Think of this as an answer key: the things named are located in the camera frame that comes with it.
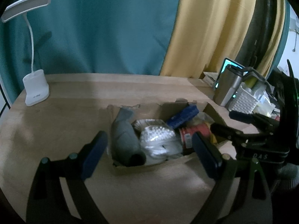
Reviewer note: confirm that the clear zip bag of snacks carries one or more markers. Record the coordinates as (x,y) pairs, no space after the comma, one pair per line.
(201,119)

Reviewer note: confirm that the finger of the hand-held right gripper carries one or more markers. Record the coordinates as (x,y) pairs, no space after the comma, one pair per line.
(226,133)
(240,116)

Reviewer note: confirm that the cardboard box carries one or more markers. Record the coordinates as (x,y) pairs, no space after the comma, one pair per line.
(149,168)

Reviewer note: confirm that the bag of cotton swabs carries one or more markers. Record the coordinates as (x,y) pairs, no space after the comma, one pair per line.
(156,134)

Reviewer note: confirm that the clear plastic bag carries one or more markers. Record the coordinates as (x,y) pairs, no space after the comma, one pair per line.
(264,100)

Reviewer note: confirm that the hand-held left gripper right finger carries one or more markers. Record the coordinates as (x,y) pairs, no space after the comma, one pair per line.
(205,154)

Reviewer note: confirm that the teal curtain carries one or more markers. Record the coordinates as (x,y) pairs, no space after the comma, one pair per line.
(105,28)

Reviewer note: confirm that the dark blue tissue pack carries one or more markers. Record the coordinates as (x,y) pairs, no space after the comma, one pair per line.
(184,115)

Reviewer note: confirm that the steel tumbler with black lid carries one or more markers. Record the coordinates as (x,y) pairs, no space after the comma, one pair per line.
(224,91)

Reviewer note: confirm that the grey sock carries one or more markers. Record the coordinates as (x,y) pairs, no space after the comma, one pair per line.
(123,140)

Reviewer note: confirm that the yellow green sponge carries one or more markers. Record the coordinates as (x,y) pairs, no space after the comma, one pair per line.
(251,81)

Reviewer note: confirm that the red and gold tin can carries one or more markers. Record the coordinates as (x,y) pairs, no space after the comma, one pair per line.
(193,133)

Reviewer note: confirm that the white desk lamp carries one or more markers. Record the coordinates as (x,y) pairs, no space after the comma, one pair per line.
(35,88)

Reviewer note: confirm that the white plastic basket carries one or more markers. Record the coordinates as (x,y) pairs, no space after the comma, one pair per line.
(243,100)

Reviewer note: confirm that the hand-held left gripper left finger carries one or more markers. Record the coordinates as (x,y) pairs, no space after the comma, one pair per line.
(94,155)

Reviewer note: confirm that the yellow curtain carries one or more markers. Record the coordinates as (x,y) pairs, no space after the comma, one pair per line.
(210,28)

